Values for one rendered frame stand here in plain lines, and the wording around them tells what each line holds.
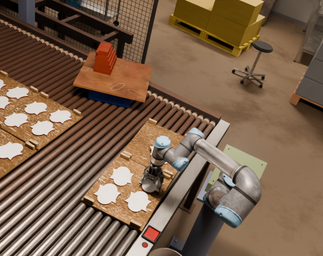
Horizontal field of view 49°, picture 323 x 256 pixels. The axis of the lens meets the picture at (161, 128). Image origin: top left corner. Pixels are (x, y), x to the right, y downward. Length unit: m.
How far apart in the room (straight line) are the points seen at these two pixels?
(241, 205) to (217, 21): 4.85
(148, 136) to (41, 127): 0.66
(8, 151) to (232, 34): 4.59
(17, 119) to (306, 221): 2.70
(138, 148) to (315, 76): 3.44
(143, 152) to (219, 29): 4.19
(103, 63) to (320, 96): 3.45
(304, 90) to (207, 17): 2.03
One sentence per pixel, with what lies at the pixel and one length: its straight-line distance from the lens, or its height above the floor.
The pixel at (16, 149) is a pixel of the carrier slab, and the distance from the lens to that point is 2.11.
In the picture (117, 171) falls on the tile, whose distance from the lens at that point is 2.02.
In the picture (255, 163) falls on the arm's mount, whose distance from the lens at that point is 2.15.
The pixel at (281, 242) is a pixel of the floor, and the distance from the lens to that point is 3.40.
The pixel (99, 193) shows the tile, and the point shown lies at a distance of 1.91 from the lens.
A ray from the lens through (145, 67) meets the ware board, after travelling 2.82.
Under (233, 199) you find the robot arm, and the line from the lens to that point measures 1.50.
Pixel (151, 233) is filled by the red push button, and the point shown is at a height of 0.93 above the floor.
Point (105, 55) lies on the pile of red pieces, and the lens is 2.57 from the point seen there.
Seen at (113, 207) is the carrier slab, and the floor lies 0.94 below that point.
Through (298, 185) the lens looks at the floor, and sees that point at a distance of 4.02.
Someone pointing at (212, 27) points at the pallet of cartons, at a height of 0.27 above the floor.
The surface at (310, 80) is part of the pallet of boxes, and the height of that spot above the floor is 0.42.
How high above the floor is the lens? 2.41
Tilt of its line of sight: 38 degrees down
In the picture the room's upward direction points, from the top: 16 degrees clockwise
